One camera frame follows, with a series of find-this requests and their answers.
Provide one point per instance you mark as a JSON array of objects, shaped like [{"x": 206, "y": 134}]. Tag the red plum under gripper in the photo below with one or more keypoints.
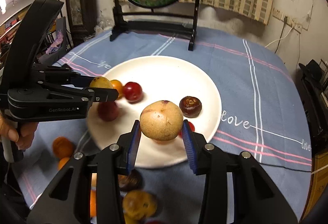
[{"x": 108, "y": 111}]

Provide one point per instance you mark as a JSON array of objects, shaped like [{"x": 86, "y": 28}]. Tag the yellow-brown small fruit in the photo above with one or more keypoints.
[{"x": 101, "y": 82}]

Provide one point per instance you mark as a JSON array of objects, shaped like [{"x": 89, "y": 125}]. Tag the tan round fruit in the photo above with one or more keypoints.
[{"x": 161, "y": 120}]

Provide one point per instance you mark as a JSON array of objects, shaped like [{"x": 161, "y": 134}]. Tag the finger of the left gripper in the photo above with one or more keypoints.
[
  {"x": 102, "y": 94},
  {"x": 73, "y": 80}
]

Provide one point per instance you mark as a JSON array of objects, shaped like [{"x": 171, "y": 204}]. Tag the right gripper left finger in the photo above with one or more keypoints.
[{"x": 116, "y": 159}]

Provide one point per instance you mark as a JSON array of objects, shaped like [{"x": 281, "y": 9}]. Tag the blue striped tablecloth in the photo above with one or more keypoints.
[{"x": 249, "y": 103}]

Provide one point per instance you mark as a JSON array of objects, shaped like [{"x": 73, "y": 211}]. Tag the dark brown chestnut fruit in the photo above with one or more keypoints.
[{"x": 190, "y": 106}]

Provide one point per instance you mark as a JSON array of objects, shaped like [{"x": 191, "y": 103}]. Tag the small orange tomato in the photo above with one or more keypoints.
[{"x": 117, "y": 85}]

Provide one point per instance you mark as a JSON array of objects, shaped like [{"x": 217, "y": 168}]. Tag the small orange fruit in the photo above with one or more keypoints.
[{"x": 62, "y": 162}]

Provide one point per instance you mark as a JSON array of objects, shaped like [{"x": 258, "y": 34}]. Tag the small red cherry tomato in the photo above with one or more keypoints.
[{"x": 192, "y": 127}]

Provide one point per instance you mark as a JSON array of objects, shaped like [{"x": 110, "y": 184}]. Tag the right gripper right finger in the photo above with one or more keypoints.
[{"x": 207, "y": 159}]

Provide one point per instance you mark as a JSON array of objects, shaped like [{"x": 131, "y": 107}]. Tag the person's left hand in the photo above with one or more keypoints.
[{"x": 23, "y": 137}]

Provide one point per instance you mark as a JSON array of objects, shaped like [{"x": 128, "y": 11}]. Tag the white round plate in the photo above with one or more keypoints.
[{"x": 164, "y": 81}]

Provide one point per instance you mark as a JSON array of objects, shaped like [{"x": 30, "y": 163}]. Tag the brown mangosteen fruit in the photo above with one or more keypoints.
[{"x": 130, "y": 182}]

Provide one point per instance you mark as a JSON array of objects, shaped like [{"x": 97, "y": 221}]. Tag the orange tangerine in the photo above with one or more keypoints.
[{"x": 62, "y": 147}]

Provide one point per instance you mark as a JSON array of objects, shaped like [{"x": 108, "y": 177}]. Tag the large tan potato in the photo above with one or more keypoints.
[{"x": 139, "y": 205}]

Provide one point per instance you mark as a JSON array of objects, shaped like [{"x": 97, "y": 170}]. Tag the wall power strip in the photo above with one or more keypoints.
[{"x": 288, "y": 20}]

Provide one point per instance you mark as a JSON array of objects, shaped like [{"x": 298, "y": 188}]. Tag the dark red plum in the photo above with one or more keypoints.
[{"x": 132, "y": 92}]

